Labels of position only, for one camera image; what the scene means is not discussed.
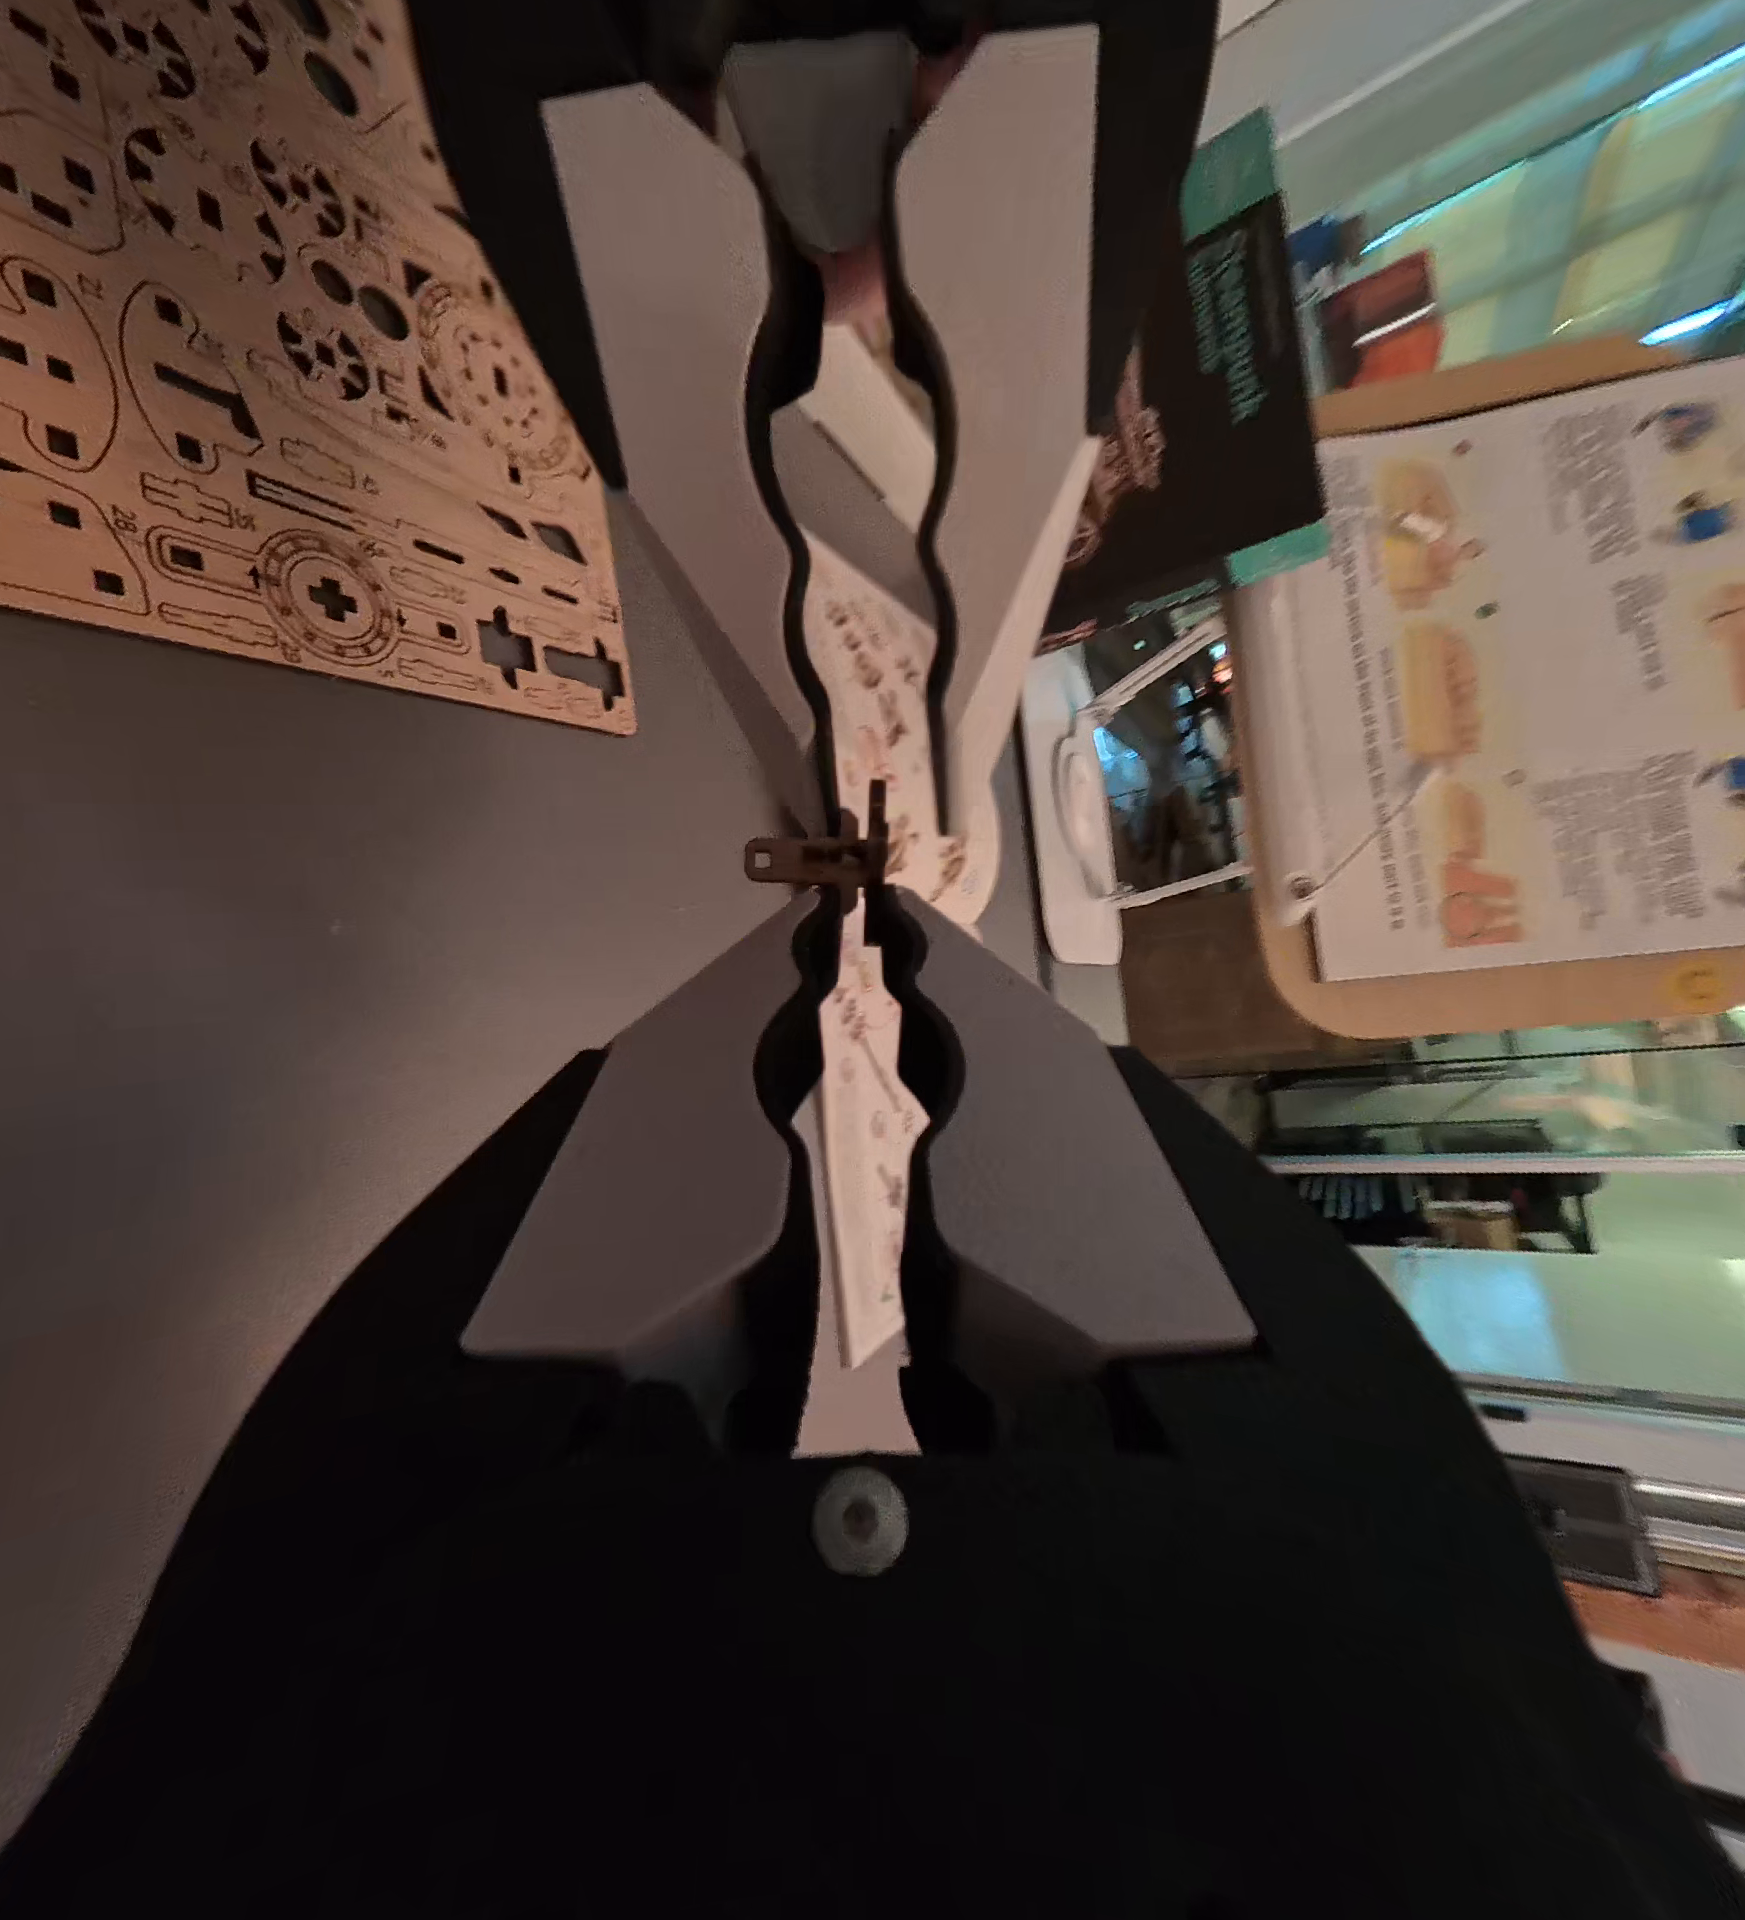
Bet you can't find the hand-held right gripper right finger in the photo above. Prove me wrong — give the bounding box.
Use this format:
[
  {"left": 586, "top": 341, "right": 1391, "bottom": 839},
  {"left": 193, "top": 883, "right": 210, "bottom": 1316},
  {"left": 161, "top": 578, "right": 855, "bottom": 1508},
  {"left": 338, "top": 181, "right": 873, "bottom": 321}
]
[{"left": 873, "top": 885, "right": 1259, "bottom": 1389}]

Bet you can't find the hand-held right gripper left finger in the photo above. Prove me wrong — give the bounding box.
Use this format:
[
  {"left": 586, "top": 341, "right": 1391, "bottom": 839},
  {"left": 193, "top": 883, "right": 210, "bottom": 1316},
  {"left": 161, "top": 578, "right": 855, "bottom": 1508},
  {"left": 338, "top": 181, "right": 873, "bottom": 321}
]
[{"left": 458, "top": 885, "right": 836, "bottom": 1441}]

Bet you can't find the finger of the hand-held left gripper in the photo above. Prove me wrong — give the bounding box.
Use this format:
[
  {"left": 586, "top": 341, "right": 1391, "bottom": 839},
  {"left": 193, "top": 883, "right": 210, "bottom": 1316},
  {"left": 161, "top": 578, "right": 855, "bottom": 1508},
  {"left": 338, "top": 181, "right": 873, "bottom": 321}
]
[
  {"left": 539, "top": 78, "right": 841, "bottom": 826},
  {"left": 885, "top": 27, "right": 1106, "bottom": 843}
]

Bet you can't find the black model kit box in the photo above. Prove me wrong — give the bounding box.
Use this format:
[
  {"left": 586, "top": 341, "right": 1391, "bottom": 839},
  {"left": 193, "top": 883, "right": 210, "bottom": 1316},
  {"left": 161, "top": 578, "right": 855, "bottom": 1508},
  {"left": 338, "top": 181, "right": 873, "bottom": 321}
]
[{"left": 1043, "top": 105, "right": 1330, "bottom": 632}]

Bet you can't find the laser-cut plywood parts sheet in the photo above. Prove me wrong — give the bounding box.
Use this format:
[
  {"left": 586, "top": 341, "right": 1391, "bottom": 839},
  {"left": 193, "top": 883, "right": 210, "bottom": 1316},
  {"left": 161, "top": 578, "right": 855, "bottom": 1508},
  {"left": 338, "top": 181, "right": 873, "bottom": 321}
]
[{"left": 0, "top": 0, "right": 638, "bottom": 738}]

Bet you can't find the assembly instruction booklet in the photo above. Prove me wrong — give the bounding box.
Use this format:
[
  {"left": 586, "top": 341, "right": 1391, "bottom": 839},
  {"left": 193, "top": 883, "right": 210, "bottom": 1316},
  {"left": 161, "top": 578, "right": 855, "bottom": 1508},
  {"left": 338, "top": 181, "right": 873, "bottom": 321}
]
[{"left": 787, "top": 555, "right": 1016, "bottom": 1368}]

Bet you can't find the wooden display board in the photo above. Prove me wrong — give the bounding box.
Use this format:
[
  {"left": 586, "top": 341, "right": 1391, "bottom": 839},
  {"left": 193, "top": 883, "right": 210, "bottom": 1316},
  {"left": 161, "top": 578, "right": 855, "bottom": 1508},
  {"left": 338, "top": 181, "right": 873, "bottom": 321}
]
[{"left": 1238, "top": 338, "right": 1745, "bottom": 1039}]

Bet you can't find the black framed panel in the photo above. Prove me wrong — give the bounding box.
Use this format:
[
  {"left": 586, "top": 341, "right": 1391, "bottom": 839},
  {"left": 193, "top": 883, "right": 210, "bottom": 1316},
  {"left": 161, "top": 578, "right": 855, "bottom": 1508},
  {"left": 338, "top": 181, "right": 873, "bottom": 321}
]
[{"left": 1502, "top": 1455, "right": 1660, "bottom": 1595}]

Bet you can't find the printed instruction sheet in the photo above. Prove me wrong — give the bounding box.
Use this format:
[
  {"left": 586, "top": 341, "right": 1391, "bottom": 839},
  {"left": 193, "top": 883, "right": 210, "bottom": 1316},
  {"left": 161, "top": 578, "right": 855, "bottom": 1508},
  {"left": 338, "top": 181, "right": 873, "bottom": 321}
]
[{"left": 1315, "top": 352, "right": 1745, "bottom": 983}]

